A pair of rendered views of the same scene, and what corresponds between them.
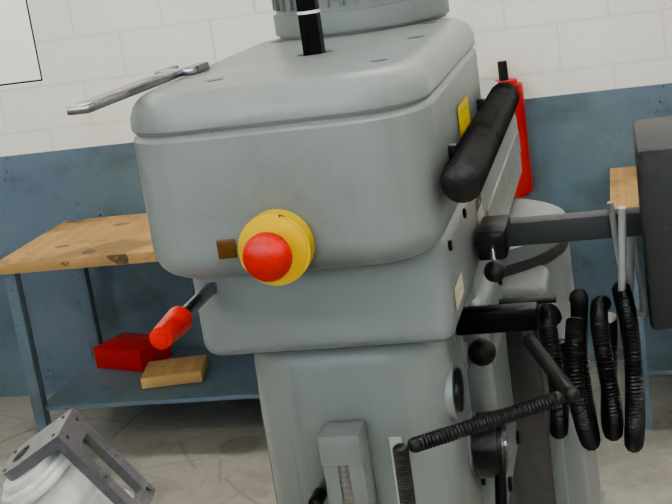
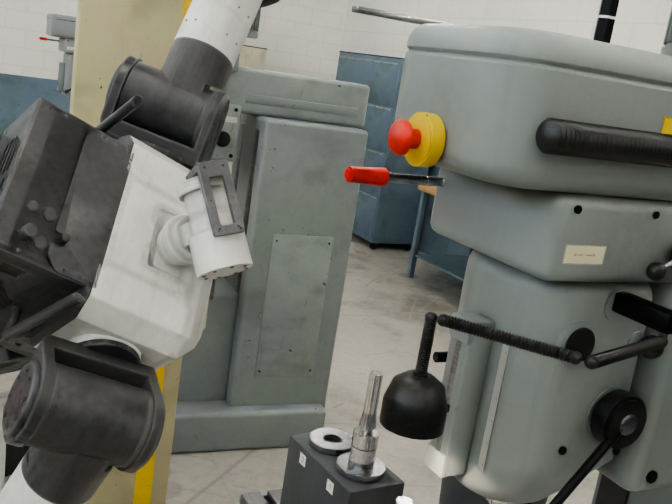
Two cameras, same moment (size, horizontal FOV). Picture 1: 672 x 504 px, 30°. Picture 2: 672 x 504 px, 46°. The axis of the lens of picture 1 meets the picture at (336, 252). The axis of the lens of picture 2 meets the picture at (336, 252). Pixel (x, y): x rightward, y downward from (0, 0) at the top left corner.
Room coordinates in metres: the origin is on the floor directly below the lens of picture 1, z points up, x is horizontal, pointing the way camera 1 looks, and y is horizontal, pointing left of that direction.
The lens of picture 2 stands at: (0.33, -0.56, 1.82)
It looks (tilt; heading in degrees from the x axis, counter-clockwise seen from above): 13 degrees down; 48
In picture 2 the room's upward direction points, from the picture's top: 9 degrees clockwise
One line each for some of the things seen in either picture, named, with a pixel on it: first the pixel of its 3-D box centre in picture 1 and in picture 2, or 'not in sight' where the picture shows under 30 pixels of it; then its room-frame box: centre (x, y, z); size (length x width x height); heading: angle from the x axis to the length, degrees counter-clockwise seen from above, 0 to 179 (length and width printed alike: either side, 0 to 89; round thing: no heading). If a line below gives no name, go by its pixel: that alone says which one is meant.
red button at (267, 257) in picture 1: (269, 255); (405, 137); (0.96, 0.05, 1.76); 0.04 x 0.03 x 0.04; 76
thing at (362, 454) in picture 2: not in sight; (363, 449); (1.29, 0.34, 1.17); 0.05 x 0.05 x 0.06
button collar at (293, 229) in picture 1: (276, 247); (423, 139); (0.99, 0.05, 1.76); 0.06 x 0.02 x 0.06; 76
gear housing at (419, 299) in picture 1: (354, 251); (588, 221); (1.25, -0.02, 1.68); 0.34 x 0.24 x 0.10; 166
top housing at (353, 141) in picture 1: (330, 132); (594, 118); (1.22, -0.01, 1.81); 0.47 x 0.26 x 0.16; 166
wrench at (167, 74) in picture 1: (139, 86); (441, 24); (1.09, 0.15, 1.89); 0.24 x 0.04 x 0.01; 163
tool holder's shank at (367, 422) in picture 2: not in sight; (371, 402); (1.29, 0.34, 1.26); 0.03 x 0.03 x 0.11
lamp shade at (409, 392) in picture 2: not in sight; (416, 398); (0.96, -0.03, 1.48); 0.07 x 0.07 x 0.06
